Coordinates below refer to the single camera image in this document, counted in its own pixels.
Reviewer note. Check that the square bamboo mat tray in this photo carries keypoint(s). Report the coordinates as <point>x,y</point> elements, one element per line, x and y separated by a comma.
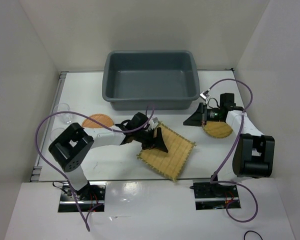
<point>168,164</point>

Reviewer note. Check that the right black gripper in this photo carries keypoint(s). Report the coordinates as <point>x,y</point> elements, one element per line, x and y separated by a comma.
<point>199,116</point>

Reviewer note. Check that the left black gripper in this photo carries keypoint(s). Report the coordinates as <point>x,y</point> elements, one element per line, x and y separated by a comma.
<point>158,143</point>

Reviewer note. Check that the clear plastic cup near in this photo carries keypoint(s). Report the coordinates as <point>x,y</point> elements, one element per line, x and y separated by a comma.
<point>56,133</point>

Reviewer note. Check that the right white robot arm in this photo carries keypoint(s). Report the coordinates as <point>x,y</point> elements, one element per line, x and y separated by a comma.
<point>254,151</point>

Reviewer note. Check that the clear plastic cup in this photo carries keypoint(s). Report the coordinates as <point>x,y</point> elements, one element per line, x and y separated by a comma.
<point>65,118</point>
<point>56,133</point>

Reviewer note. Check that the clear plastic cup far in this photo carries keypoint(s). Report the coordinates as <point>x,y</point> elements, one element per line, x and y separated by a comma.
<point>65,118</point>

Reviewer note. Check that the grey plastic bin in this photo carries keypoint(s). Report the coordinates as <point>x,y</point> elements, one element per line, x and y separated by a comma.
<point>165,79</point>

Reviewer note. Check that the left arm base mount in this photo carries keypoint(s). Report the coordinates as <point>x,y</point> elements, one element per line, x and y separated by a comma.
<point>93,200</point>

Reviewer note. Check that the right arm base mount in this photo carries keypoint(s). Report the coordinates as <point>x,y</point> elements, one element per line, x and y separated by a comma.
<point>209,196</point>

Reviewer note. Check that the round orange woven plate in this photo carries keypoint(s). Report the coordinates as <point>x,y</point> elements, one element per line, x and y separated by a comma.
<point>99,117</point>

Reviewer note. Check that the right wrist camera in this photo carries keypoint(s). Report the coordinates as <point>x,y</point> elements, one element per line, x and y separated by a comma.
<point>227,101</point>

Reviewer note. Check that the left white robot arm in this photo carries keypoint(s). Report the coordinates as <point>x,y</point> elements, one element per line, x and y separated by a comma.
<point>71,147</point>

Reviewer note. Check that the round green-rimmed bamboo plate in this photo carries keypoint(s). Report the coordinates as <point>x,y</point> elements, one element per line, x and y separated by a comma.
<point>217,129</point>

